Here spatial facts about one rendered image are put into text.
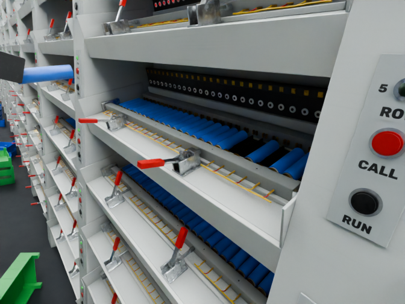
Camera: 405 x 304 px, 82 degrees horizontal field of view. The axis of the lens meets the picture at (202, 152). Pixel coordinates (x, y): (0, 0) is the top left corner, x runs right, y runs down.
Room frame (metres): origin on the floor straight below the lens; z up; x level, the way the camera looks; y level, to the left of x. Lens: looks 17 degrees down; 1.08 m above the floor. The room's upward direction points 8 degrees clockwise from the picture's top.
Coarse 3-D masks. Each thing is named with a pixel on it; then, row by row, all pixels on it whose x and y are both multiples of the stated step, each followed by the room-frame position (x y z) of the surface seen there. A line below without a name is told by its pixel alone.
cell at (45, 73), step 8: (24, 72) 0.29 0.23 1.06; (32, 72) 0.29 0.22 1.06; (40, 72) 0.30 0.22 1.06; (48, 72) 0.31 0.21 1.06; (56, 72) 0.31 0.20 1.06; (64, 72) 0.32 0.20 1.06; (72, 72) 0.32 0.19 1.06; (24, 80) 0.29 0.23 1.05; (32, 80) 0.29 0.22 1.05; (40, 80) 0.30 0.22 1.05; (48, 80) 0.31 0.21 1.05
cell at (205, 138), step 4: (220, 128) 0.42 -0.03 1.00; (224, 128) 0.42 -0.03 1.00; (228, 128) 0.42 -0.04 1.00; (212, 132) 0.40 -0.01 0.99; (216, 132) 0.41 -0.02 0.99; (220, 132) 0.41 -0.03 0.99; (204, 136) 0.39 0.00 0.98; (208, 136) 0.39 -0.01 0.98; (212, 136) 0.40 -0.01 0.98; (204, 140) 0.39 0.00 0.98
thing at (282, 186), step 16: (112, 112) 0.61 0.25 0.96; (128, 112) 0.55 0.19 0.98; (144, 128) 0.47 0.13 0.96; (160, 128) 0.43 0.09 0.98; (176, 144) 0.40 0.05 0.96; (192, 144) 0.36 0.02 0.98; (208, 144) 0.35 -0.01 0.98; (208, 160) 0.34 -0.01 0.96; (224, 160) 0.31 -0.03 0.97; (240, 160) 0.30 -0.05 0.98; (224, 176) 0.29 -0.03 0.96; (240, 176) 0.29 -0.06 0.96; (256, 176) 0.27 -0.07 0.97; (272, 176) 0.26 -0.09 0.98; (272, 192) 0.25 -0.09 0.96; (288, 192) 0.24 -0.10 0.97
